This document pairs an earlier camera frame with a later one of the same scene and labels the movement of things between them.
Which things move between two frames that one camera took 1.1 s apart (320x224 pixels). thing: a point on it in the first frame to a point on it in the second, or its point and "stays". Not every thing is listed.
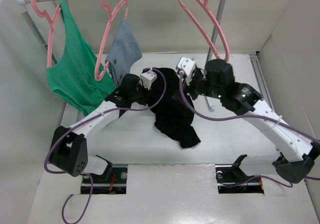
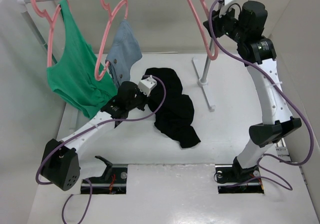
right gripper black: x=199 y=73 to x=217 y=20
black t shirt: x=173 y=116 stays
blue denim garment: x=124 y=52 stays
